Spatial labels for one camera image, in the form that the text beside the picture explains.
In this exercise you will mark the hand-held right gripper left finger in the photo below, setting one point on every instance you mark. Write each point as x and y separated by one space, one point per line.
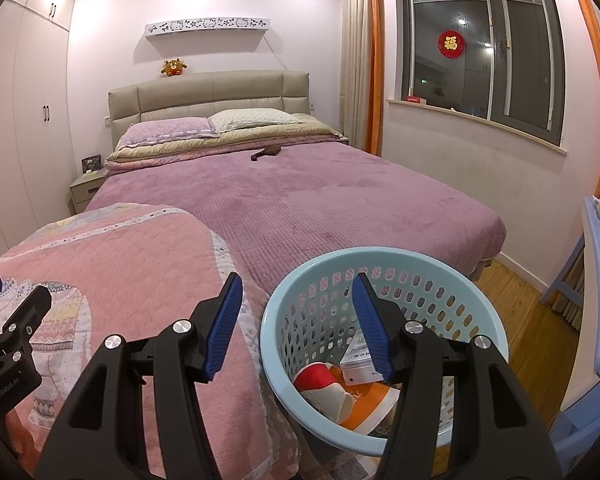
225 320

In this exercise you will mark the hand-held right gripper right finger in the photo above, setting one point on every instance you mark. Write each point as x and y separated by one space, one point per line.
370 320

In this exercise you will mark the white cardboard box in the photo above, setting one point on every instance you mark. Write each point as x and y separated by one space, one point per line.
357 360

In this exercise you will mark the light blue plastic basket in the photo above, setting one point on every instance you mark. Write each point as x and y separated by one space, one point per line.
276 310

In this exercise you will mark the red and white carton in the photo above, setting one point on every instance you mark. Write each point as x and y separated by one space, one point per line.
320 377

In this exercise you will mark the orange paper cup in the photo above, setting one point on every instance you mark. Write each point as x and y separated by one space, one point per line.
370 405

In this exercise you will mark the purple blanket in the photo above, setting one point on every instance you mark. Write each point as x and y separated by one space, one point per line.
330 195

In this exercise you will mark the beige nightstand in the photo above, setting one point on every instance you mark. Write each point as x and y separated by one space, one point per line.
85 190

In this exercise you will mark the beige folded quilt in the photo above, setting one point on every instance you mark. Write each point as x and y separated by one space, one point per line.
205 147

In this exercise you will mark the brown wooden tool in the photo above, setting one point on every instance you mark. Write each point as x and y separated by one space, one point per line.
267 151

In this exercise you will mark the white wardrobe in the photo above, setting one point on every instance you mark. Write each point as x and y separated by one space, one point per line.
25 110

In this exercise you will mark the purple pillow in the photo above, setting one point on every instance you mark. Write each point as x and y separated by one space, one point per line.
170 130

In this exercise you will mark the white pillow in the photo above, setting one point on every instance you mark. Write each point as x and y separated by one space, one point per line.
252 119

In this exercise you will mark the white window sill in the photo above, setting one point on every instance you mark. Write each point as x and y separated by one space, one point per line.
480 127

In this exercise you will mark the small red box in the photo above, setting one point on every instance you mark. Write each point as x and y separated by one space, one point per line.
413 100

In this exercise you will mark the beige padded headboard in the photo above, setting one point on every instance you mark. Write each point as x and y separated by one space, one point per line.
205 92

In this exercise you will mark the orange plush toy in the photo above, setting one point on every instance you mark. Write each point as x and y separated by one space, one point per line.
172 67

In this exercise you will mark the grey framed window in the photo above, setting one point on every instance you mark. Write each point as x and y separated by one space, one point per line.
480 85

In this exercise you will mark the orange curtain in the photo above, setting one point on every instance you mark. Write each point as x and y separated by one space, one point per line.
597 85
375 60

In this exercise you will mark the beige curtain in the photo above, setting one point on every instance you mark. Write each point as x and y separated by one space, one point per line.
352 60

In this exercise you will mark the red round window sticker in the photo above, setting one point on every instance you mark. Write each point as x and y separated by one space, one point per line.
451 43

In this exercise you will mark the white wall shelf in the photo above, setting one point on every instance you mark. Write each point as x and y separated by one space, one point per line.
205 26

